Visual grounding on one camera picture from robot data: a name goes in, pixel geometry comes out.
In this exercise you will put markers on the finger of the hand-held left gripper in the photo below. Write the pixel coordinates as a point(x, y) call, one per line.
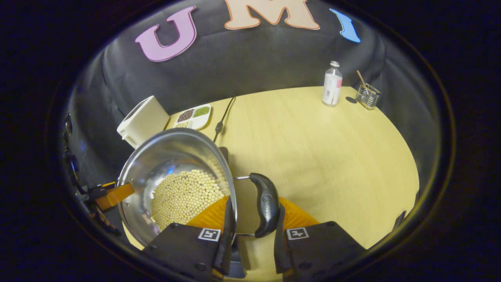
point(117, 194)

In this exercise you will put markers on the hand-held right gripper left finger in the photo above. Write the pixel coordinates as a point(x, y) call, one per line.
point(227, 243)

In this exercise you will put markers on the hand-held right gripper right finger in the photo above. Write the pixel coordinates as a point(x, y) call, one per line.
point(280, 250)

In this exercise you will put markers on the stainless steel pot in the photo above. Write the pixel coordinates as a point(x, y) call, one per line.
point(168, 156)

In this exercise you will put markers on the pile of soybeans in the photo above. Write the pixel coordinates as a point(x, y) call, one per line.
point(184, 199)

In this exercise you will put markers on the white toaster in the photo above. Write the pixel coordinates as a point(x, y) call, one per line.
point(145, 119)

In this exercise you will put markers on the white divided bean dish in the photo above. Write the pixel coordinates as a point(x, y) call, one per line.
point(193, 116)

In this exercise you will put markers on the dark bottle cap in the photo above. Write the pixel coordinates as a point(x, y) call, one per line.
point(351, 100)

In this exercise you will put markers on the clear plastic bottle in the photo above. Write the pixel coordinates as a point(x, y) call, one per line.
point(332, 84)

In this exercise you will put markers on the glass stick holder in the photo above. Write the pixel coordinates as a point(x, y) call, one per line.
point(368, 97)

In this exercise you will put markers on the black backdrop cloth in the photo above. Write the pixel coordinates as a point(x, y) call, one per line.
point(242, 58)

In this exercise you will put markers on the wooden stick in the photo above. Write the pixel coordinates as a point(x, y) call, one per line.
point(361, 78)

